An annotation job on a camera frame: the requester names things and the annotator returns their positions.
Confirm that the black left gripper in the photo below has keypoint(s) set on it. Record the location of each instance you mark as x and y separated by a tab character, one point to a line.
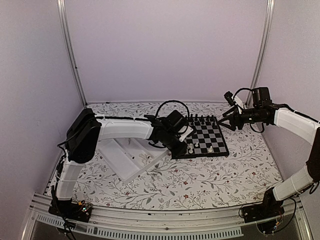
178	152

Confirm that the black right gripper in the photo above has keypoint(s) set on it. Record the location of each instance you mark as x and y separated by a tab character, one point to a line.
233	118

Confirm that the black and silver chessboard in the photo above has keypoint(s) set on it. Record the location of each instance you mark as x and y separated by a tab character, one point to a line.
207	136

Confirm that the white plastic tray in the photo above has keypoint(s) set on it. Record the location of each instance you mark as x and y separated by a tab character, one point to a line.
122	156

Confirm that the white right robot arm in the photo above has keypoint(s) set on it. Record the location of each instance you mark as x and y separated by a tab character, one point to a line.
296	136

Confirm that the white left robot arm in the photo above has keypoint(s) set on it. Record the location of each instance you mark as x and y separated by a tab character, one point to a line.
82	138

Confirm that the black chess pieces back row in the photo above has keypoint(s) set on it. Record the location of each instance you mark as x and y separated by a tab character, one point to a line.
201	117

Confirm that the black chess pawns row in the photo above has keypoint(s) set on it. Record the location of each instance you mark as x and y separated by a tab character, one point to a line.
206	122

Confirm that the floral patterned table mat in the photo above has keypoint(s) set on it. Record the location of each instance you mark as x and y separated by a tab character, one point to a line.
178	184

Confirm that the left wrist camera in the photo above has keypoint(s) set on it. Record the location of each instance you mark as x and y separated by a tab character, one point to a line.
184	132

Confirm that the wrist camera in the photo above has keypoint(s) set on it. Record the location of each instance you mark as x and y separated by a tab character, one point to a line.
234	101
184	132

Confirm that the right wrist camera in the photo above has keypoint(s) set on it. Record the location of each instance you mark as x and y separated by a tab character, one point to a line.
234	101

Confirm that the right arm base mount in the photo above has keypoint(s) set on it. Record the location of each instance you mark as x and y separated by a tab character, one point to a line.
268	208

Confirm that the front aluminium rail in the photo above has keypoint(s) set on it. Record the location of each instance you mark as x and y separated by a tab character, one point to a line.
131	224

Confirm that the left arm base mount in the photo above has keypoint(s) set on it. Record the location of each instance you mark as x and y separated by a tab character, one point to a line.
67	209

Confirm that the right aluminium frame post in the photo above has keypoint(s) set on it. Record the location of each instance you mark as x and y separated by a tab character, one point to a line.
270	4

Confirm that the aluminium frame post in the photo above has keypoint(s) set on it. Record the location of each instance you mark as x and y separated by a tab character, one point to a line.
270	4
61	6

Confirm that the left aluminium frame post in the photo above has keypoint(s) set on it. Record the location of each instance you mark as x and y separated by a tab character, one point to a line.
61	6

